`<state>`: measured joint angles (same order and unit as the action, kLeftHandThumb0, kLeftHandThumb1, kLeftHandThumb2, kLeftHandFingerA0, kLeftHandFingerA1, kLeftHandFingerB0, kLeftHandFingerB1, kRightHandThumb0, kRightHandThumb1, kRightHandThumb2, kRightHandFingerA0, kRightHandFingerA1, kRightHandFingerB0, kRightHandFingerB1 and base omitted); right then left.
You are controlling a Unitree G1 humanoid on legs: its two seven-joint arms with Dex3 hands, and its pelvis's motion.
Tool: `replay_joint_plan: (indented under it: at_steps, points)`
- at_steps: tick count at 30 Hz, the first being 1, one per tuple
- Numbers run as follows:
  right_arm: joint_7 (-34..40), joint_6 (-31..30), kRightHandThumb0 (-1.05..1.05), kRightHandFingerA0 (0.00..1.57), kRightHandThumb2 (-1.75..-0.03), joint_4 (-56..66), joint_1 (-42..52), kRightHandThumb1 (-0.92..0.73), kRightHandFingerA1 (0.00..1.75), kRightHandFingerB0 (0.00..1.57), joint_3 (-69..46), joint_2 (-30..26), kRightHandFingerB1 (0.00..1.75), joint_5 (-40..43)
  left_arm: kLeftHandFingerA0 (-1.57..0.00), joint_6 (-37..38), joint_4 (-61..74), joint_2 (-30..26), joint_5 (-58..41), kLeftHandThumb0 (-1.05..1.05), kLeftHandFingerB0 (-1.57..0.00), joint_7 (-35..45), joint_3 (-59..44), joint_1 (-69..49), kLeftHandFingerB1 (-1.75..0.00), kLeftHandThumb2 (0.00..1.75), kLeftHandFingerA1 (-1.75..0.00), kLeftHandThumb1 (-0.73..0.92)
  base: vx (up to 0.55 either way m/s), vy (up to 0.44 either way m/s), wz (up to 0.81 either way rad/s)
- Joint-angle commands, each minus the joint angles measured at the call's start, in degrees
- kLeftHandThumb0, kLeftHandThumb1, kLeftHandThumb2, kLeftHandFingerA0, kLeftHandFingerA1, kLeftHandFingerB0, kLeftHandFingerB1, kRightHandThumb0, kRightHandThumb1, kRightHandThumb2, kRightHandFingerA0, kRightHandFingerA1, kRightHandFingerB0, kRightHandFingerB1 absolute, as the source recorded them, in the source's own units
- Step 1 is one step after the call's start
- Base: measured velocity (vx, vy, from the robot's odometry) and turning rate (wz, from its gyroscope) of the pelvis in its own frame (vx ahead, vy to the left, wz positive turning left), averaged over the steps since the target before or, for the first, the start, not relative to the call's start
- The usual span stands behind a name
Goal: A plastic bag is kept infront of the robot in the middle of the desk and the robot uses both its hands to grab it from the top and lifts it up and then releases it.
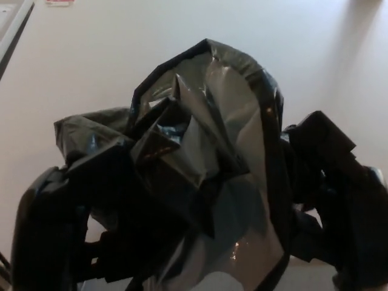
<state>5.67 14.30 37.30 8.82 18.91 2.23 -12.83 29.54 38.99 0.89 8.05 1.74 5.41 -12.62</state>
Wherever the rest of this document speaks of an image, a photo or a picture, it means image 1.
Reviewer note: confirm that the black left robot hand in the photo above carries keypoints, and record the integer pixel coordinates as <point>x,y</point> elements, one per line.
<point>60,197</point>

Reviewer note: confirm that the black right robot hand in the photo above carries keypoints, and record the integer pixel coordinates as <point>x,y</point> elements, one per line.
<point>342,206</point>

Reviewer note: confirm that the black plastic carrier bag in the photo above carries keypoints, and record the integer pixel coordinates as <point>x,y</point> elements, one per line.
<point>230,142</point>

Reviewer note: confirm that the white adjacent desk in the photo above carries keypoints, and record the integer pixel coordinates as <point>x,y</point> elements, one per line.
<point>12,27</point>

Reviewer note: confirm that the red white Chipman sticker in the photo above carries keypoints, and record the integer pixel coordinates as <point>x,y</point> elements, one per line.
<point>59,2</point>

